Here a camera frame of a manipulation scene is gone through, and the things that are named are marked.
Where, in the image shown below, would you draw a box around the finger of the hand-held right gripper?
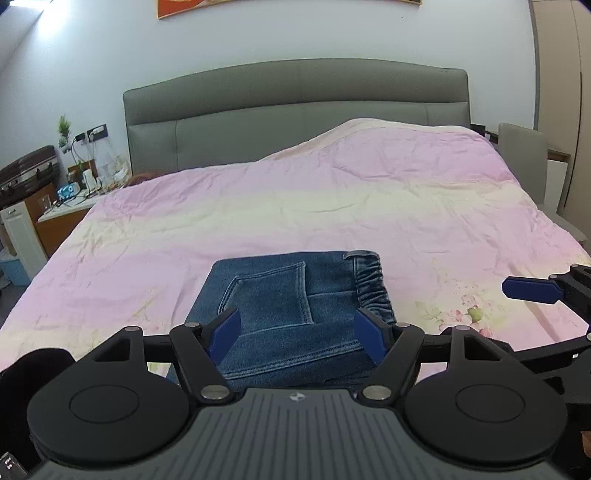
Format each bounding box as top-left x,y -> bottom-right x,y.
438,324 -> 591,376
502,264 -> 591,321

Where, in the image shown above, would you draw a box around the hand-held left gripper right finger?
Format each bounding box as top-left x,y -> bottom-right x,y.
354,307 -> 505,402

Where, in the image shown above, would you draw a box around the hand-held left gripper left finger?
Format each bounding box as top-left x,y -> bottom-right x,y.
91,307 -> 242,402

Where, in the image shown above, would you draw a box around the blue denim pants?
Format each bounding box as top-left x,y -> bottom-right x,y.
184,250 -> 399,387

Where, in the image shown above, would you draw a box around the grey upholstered chair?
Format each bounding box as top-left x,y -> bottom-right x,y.
496,122 -> 549,208

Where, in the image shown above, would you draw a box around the pink floral duvet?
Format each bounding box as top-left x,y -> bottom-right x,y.
0,118 -> 591,384

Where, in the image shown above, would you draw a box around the wooden nightstand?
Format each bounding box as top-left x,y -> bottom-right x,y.
36,196 -> 100,260

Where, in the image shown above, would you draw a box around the blue storage bin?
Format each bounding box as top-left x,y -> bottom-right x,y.
0,256 -> 34,289

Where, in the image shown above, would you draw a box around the beige wardrobe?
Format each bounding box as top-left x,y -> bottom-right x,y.
530,0 -> 591,224

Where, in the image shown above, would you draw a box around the grey padded bed headboard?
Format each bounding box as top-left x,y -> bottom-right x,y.
122,58 -> 472,178

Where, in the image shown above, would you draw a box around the white cabinet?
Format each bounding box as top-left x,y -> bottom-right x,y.
0,202 -> 48,281

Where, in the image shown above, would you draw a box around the brown suitcase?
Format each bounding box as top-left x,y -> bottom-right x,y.
0,145 -> 62,209

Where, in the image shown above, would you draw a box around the small green potted plant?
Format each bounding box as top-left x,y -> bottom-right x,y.
56,115 -> 75,154

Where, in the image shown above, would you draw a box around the black wall socket panel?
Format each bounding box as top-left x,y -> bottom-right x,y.
74,123 -> 110,142

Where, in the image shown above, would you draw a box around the orange wall picture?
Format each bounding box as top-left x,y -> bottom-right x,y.
157,0 -> 423,20

